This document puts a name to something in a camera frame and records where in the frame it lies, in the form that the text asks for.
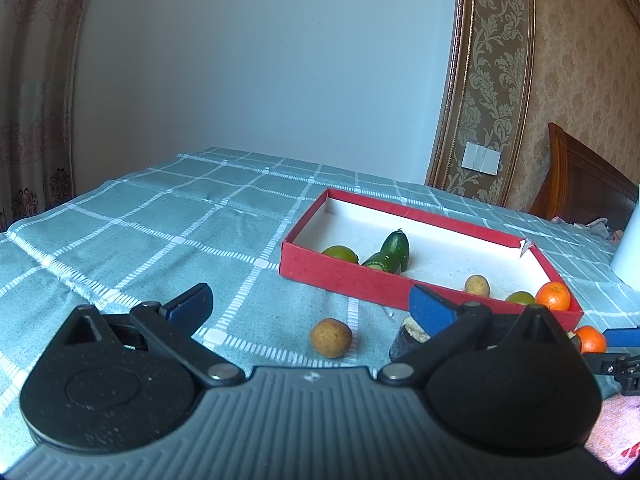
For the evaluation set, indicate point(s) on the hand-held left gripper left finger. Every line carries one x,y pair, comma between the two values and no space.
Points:
192,306

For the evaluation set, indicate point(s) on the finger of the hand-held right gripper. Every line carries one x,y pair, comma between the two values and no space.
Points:
617,366
622,337

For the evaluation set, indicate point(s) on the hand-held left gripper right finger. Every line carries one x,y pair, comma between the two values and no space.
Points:
430,311

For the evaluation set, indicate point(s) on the orange mandarin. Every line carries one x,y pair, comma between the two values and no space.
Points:
553,296
591,339

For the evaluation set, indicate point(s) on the dark eggplant piece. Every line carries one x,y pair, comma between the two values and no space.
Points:
404,346

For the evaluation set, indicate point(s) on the brown longan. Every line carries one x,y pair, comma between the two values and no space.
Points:
476,285
331,338

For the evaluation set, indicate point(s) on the green cucumber piece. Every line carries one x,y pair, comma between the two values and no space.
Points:
396,245
382,262

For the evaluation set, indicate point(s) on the green tomato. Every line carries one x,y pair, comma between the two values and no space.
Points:
340,253
520,298

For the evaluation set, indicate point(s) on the red shallow cardboard box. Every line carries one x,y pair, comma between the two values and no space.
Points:
340,280

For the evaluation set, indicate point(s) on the pink towel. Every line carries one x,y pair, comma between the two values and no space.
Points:
612,430

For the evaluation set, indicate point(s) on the white cylindrical object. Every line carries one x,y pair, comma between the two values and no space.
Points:
629,255

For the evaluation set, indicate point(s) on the green checked bed sheet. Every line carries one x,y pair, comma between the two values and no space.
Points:
150,220

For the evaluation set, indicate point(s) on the pink crumpled cloth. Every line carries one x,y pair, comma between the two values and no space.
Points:
592,225

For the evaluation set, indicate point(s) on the brown wooden headboard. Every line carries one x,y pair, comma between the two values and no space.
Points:
580,180

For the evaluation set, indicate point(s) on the patterned beige curtain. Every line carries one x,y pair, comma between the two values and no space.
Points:
35,85

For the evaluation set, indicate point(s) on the white wall switch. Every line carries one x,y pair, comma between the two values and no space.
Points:
481,157

